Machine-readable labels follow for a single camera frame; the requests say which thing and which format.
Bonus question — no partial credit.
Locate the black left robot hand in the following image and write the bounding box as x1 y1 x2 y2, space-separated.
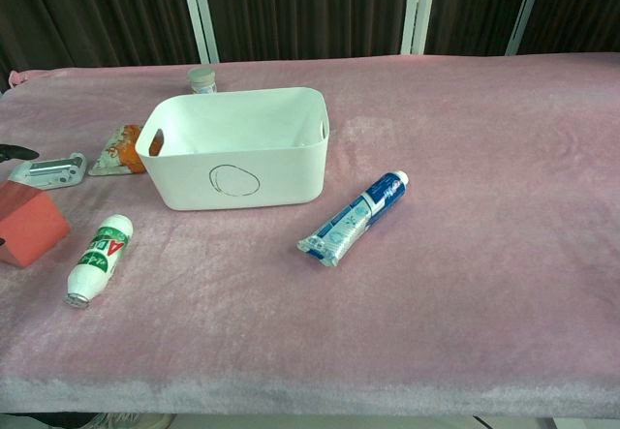
0 143 38 164

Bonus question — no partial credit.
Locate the white silver tape dispenser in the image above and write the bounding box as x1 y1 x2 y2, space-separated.
7 151 88 191

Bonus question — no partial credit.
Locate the small white lidded jar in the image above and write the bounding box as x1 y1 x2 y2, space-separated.
187 66 218 95

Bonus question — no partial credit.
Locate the orange white snack packet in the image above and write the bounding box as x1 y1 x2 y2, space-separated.
87 123 160 178

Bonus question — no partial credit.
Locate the white plastic storage basket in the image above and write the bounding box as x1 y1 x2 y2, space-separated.
134 86 332 212

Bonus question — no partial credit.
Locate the red box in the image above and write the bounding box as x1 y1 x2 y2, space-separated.
0 179 73 269

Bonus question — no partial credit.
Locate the white green drink bottle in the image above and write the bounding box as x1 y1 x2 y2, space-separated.
63 213 135 309

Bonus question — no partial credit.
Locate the dark brown curtain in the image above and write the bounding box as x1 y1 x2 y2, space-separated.
0 0 620 94

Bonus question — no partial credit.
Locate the pink plush table cloth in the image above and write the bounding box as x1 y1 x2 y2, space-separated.
0 50 620 418

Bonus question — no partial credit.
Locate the white frame post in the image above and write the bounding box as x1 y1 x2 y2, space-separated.
400 0 440 56
505 0 550 57
177 0 218 66

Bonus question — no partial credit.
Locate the blue white toothpaste tube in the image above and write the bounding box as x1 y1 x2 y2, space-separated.
296 169 410 268

